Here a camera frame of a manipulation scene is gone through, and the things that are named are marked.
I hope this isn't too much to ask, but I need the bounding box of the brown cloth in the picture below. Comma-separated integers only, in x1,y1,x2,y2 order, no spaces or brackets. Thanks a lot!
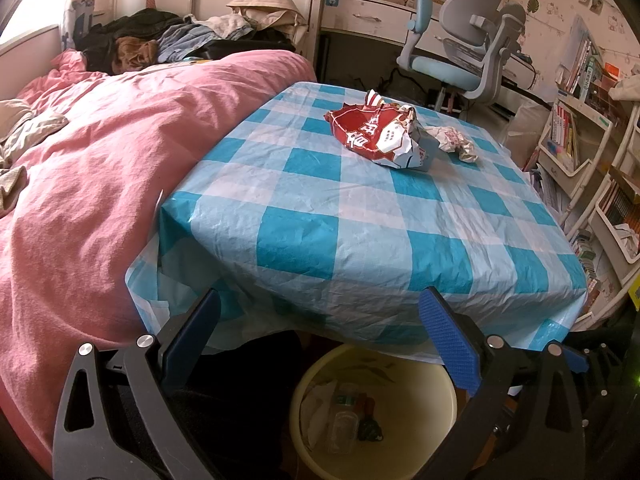
112,36,161,75

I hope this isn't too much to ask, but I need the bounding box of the clear plastic bottle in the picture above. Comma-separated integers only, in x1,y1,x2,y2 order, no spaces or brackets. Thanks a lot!
327,382,361,453

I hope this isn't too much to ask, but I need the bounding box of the white book rack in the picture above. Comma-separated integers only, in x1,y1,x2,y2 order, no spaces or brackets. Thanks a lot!
537,80,640,311

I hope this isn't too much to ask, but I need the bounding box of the translucent plastic bag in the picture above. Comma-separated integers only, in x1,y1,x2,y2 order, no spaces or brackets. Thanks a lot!
495,97,551,171

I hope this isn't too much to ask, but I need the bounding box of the white desk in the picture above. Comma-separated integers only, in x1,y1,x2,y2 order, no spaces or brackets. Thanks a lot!
315,0,541,106

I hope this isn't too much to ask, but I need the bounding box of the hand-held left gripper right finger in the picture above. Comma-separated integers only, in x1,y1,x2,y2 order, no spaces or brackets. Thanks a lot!
419,286,587,480

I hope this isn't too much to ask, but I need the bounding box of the cream cloth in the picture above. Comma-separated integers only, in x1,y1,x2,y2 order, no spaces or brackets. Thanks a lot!
0,99,68,168

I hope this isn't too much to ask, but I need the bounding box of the pink blanket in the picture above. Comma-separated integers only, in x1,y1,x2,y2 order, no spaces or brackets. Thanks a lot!
0,50,318,461

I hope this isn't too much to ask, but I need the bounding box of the blue denim clothing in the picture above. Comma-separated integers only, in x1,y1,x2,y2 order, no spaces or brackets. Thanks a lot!
157,25,221,63

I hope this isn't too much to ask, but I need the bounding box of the red snack bag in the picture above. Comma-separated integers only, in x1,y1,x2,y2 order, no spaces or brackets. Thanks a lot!
324,90,441,171

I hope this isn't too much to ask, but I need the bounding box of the blue checkered tablecloth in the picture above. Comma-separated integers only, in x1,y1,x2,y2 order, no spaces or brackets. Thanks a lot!
125,81,588,366

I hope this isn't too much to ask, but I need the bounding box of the black bag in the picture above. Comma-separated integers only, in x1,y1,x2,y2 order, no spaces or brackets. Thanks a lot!
197,27,298,61

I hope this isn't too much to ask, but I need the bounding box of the white tissue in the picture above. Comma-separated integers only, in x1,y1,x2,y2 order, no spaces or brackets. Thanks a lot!
300,382,336,450

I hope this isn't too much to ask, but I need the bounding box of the white cloth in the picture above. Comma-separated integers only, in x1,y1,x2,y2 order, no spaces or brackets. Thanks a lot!
192,12,256,41

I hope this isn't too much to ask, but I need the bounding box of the cream plastic bin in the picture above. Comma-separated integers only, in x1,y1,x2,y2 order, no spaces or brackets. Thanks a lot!
289,344,458,480

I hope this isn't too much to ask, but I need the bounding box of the beige jacket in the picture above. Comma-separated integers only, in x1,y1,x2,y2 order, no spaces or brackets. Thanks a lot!
227,0,308,46

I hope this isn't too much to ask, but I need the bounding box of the white paper bag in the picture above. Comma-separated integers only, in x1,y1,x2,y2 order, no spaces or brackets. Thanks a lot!
425,126,480,163

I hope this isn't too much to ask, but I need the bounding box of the grey and blue office chair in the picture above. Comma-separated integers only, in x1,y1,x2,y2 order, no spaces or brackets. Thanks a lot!
396,0,527,111

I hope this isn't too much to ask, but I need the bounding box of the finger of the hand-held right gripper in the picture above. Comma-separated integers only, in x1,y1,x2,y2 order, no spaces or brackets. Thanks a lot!
562,344,623,401

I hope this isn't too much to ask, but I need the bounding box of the black clothing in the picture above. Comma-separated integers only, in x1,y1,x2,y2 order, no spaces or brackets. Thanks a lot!
80,8,186,76

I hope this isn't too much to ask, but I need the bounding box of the dark green packet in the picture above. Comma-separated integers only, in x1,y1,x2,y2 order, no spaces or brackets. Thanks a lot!
357,417,383,442

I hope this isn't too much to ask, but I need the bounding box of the white bookshelf with books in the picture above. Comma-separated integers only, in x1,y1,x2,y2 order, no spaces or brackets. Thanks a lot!
530,15,640,306

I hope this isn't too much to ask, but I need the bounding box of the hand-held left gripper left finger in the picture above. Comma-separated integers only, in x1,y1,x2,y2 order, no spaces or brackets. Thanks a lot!
52,287,222,480

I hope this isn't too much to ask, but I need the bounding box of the pink printed curtain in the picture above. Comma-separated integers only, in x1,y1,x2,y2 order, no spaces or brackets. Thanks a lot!
62,0,121,51

